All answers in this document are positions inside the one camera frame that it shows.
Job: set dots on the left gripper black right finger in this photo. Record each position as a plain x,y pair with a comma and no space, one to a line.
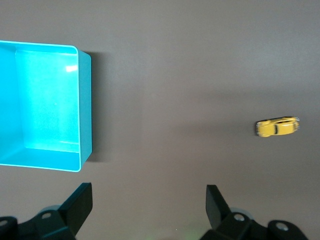
220,215

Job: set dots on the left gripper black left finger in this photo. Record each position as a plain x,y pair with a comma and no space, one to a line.
75,207

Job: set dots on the yellow beetle toy car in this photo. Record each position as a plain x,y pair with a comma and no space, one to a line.
277,127

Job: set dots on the teal plastic bin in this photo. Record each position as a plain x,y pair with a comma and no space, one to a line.
47,105

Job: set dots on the brown table mat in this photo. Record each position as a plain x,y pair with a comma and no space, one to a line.
175,75

